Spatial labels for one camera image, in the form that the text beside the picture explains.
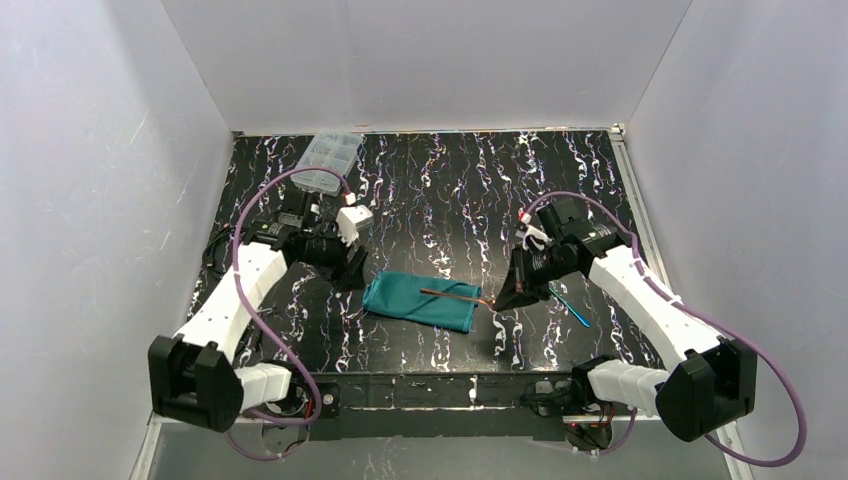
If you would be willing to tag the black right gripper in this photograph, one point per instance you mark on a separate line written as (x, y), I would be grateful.
(525, 273)

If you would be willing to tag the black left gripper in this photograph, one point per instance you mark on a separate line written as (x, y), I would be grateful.
(348, 258)

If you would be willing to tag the teal cloth napkin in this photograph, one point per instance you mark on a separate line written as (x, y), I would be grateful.
(396, 295)

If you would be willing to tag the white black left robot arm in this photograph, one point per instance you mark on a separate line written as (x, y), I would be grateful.
(194, 376)

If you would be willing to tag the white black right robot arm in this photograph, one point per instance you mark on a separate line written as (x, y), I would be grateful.
(687, 348)

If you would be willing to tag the clear plastic screw organizer box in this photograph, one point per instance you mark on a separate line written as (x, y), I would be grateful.
(334, 150)

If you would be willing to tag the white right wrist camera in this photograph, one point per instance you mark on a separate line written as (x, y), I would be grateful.
(532, 238)

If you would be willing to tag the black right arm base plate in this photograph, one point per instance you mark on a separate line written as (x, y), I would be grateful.
(563, 397)

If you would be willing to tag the aluminium front frame rail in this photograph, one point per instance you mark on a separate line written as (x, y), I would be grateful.
(437, 414)

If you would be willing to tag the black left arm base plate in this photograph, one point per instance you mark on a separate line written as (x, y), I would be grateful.
(301, 401)

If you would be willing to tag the aluminium right side rail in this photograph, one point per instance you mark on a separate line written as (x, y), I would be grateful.
(636, 202)

